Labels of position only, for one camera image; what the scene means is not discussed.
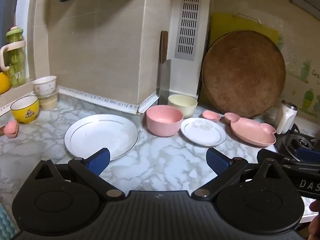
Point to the white bottle with metal cap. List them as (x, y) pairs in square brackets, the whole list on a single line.
[(283, 120)]

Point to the music note edge strip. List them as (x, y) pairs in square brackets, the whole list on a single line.
[(100, 100)]

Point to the grey vent grille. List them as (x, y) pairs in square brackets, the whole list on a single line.
[(187, 25)]

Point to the clear plastic container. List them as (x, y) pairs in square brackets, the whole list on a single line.
[(48, 102)]

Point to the small white plate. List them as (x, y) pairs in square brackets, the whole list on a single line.
[(202, 132)]

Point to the black gas stove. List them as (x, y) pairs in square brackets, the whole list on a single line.
[(292, 142)]

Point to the round wooden cutting board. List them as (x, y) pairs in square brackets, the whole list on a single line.
[(242, 75)]

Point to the pink bowl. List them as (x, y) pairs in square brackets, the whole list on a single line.
[(162, 127)]

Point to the person's right hand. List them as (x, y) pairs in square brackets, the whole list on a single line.
[(314, 206)]

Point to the white floral bowl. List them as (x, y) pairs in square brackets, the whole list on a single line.
[(45, 86)]

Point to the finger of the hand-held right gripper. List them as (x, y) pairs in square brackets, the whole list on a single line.
[(270, 156), (306, 153)]

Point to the pink heart-shaped dish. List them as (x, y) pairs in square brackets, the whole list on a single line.
[(10, 127), (12, 135)]

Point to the yellow bowl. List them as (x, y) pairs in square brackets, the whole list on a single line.
[(25, 115)]

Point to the yellow mug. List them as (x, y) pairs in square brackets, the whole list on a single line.
[(3, 82)]

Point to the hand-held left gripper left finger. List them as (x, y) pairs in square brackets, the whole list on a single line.
[(98, 160)]

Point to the cream bowl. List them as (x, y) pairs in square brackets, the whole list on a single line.
[(187, 107)]

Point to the green water bottle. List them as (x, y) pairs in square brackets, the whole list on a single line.
[(16, 65)]

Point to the yellow cutting board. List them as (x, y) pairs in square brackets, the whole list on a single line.
[(225, 25)]

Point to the small pink dish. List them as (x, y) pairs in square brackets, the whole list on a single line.
[(211, 115)]

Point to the large white plate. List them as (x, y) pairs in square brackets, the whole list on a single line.
[(100, 135)]

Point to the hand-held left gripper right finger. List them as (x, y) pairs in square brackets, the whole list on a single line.
[(217, 161)]

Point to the light blue bumpy tray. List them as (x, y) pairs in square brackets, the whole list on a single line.
[(6, 222)]

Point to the pink mouse-shaped plate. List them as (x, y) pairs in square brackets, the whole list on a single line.
[(250, 132)]

